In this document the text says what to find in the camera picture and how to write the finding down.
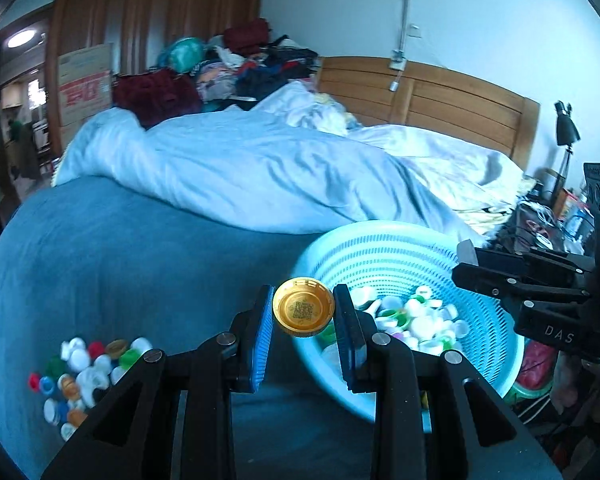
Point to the dark draped chair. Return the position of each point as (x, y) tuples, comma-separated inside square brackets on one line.
[(22, 150)]

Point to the white wall socket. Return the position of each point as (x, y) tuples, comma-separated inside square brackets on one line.
[(416, 31)]

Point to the ceiling light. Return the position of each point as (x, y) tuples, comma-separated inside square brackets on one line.
[(21, 38)]

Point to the black desk lamp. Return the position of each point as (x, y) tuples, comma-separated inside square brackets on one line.
[(566, 127)]

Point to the crumpled red bag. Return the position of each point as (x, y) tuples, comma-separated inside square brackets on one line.
[(535, 360)]

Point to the pile of mixed bottle caps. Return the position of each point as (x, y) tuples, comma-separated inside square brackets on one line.
[(87, 370)]

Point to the wooden headboard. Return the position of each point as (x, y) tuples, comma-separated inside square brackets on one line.
[(430, 95)]

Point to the teal plastic bag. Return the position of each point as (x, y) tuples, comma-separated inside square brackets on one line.
[(182, 55)]

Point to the cluttered bedside table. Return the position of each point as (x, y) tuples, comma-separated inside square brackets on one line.
[(540, 220)]

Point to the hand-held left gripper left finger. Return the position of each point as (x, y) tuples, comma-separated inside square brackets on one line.
[(262, 345)]

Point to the dark red fuzzy blanket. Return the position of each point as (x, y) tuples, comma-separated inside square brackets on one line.
[(155, 95)]

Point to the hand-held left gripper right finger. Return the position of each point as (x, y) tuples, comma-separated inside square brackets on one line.
[(345, 345)]

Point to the heap of sorted bottle caps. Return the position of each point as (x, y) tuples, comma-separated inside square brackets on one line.
[(425, 325)]

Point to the wooden wardrobe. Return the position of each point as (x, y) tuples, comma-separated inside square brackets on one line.
[(155, 10)]

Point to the gold metal cap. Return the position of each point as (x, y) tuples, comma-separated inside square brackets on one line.
[(302, 307)]

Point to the light blue plastic basket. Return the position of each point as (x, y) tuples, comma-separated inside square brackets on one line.
[(390, 255)]

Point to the white duvet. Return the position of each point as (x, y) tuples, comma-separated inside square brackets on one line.
[(255, 170)]

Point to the pile of colourful clothes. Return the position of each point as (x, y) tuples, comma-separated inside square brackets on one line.
[(260, 60)]

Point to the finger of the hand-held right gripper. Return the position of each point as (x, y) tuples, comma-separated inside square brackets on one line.
[(510, 260), (495, 282)]

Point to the cardboard box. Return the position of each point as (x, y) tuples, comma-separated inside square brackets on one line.
[(85, 85)]

